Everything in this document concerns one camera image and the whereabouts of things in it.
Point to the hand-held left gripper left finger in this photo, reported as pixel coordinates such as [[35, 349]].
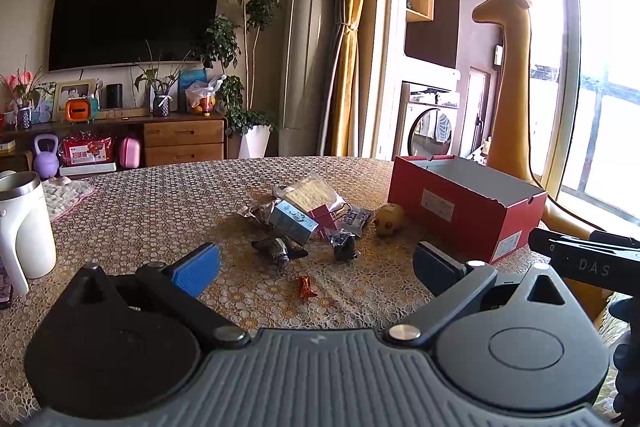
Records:
[[197, 269]]

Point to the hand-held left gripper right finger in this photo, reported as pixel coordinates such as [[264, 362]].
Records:
[[432, 267]]

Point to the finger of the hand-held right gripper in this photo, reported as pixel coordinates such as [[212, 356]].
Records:
[[542, 239]]

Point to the red cardboard box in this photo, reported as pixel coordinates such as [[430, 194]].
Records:
[[480, 227]]

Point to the yellow pig toy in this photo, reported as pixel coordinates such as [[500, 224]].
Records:
[[390, 218]]

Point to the dark foil wrapper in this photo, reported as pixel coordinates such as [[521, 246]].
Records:
[[277, 249]]

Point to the light blue carton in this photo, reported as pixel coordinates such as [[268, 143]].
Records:
[[292, 219]]

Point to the red candy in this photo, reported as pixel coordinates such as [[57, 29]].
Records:
[[306, 287]]

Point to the packaged bread slice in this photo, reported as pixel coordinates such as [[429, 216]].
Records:
[[310, 194]]

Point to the person's right hand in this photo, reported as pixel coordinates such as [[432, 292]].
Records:
[[631, 357]]

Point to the wooden television cabinet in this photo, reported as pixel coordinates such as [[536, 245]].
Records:
[[182, 142]]

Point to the pink hard case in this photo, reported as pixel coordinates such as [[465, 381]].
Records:
[[130, 153]]

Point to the washing machine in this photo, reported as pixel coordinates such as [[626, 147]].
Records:
[[430, 132]]

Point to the potted tree white pot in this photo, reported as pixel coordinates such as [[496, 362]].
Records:
[[255, 142]]

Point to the bag of white sachets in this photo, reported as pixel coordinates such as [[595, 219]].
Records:
[[62, 197]]

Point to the tan giraffe figure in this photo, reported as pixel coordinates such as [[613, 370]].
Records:
[[515, 82]]

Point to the red gift package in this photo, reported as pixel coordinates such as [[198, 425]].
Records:
[[87, 149]]

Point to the bamboo plant in vase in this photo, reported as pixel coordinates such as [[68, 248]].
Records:
[[161, 104]]

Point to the plastic bag of fruit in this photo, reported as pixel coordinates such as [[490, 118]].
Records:
[[202, 94]]

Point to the white mug steel rim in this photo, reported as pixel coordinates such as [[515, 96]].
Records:
[[25, 237]]

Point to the purple kettlebell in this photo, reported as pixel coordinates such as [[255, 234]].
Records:
[[46, 159]]

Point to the black speaker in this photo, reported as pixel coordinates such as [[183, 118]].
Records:
[[114, 97]]

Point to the blue picture board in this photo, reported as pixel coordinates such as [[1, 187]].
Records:
[[192, 77]]

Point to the orange box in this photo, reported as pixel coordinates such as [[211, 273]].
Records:
[[77, 109]]

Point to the golden curtain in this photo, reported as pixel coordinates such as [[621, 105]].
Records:
[[357, 57]]

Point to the illustrated picture card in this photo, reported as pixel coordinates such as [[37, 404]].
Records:
[[46, 104]]

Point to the pink flowers in vase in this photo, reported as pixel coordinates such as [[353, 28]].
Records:
[[24, 117]]

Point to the standing air conditioner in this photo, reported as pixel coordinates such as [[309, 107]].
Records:
[[305, 47]]

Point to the flat screen television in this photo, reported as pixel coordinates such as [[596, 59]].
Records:
[[135, 17]]

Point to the photo frame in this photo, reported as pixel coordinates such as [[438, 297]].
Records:
[[75, 86]]

